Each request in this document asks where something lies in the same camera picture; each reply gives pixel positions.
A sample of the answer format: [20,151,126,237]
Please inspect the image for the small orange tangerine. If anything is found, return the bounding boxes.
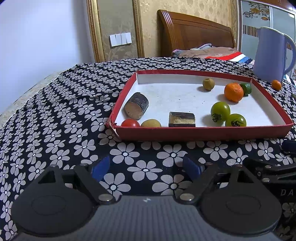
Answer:
[271,80,282,91]

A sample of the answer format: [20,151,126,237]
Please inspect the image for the small green lime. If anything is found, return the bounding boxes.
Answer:
[240,82,252,96]

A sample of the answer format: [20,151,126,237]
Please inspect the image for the blue plastic pitcher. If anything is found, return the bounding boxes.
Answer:
[253,27,295,82]

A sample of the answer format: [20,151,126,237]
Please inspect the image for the red cherry tomato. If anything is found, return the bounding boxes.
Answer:
[121,118,140,128]

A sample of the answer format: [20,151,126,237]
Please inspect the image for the red shallow box tray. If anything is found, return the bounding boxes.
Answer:
[107,70,293,141]

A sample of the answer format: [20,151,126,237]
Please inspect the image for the white wall switch panel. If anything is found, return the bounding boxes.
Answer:
[109,32,132,47]

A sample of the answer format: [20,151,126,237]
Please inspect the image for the glass wardrobe sliding door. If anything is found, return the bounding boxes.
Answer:
[236,1,295,60]

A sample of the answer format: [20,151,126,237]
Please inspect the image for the gold black rectangular block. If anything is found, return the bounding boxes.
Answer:
[169,111,196,127]

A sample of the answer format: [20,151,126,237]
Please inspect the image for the large green tomato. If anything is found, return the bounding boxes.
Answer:
[211,101,231,123]

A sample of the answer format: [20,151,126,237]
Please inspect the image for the dark cylindrical wood piece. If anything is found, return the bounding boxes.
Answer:
[124,92,149,120]

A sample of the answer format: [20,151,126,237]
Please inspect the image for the yellow-brown longan fruit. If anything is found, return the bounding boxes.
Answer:
[140,119,162,128]
[203,78,215,91]

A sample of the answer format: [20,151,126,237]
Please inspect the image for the large orange tangerine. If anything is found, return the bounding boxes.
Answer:
[224,83,244,102]

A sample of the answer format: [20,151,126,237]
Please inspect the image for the brown wooden headboard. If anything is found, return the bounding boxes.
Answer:
[157,9,235,57]

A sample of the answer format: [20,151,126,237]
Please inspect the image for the striped folded blanket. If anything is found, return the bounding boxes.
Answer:
[171,43,254,64]

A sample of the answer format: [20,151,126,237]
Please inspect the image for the gold wall frame moulding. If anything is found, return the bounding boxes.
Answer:
[85,1,144,62]

